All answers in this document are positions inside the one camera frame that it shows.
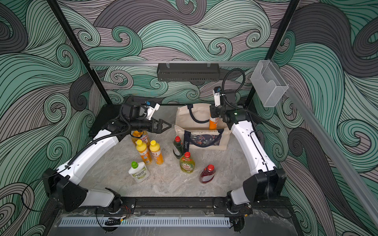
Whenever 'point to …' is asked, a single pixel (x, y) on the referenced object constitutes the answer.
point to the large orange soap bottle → (140, 134)
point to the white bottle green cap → (139, 171)
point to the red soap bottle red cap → (208, 174)
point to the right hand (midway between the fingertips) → (214, 105)
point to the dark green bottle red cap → (177, 147)
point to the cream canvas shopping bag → (192, 126)
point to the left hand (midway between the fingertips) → (166, 123)
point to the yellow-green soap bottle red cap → (187, 162)
